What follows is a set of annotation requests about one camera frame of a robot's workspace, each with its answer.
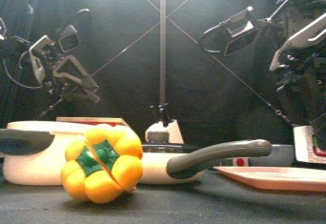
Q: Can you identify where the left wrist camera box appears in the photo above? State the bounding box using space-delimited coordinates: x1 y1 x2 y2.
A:
56 24 82 53

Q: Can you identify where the vertical metal frame pole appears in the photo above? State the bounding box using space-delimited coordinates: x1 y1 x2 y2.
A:
157 0 168 107

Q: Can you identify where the white pan grey handle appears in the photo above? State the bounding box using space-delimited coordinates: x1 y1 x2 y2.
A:
139 138 273 185

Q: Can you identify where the black right camera cable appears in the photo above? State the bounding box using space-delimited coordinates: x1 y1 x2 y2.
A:
197 18 233 54

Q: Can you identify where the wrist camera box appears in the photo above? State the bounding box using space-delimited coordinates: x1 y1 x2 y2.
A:
56 24 82 53
223 6 261 57

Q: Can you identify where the white pot grey handle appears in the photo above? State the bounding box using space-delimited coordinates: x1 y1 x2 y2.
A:
0 120 94 187

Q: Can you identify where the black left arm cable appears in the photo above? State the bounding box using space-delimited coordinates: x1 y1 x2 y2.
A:
1 50 44 91

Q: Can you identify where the toy sushi piece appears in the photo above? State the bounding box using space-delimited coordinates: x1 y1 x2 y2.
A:
220 157 251 168

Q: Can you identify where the pink square plate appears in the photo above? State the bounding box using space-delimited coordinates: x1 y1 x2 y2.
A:
212 166 326 193

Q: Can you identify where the yellow toy bell pepper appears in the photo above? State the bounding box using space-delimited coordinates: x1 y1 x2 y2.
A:
60 123 145 205

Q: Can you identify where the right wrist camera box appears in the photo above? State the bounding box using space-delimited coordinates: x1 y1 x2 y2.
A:
223 6 261 57

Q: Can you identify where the black lid grey knob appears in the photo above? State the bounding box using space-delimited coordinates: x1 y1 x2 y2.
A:
141 130 201 154

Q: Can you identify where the white box red print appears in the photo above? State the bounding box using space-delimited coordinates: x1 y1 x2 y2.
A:
291 125 326 165

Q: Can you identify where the black pole clamp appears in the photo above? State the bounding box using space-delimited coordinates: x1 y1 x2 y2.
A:
149 103 172 125

